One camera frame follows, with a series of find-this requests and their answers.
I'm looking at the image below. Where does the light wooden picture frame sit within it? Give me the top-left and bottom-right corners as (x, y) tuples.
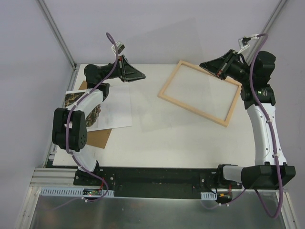
(158, 60), (241, 127)

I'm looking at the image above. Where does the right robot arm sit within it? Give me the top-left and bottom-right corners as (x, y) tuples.
(199, 50), (296, 190)

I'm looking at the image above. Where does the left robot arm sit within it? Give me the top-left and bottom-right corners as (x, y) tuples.
(52, 55), (146, 186)

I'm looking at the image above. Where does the printed photo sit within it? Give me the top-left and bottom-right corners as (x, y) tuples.
(64, 89), (103, 118)

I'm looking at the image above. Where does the white paper sheet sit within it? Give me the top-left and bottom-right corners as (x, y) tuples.
(91, 85), (132, 131)

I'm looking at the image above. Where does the brown cardboard backing board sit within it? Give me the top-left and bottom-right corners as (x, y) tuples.
(78, 80), (113, 149)

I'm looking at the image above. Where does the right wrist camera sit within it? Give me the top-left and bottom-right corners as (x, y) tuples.
(238, 37), (251, 49)

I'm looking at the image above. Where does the left aluminium corner post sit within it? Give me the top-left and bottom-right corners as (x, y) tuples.
(35, 0), (78, 70)

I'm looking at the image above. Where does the aluminium corner post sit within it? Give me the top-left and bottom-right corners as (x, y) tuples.
(259, 0), (290, 39)
(35, 0), (78, 70)

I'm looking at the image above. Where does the right aluminium corner post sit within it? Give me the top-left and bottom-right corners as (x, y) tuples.
(259, 0), (290, 39)

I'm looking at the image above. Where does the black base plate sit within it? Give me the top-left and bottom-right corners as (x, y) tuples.
(73, 167), (244, 198)

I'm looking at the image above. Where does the left cable duct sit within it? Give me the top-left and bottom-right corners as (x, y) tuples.
(41, 187), (114, 198)

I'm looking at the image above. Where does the cable duct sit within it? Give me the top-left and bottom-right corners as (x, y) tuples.
(200, 192), (217, 201)
(41, 187), (114, 198)

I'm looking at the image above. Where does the right cable duct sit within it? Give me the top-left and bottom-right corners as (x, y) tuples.
(200, 192), (217, 201)

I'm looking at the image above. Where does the aluminium front rail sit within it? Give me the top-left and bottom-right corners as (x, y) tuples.
(30, 167), (79, 187)

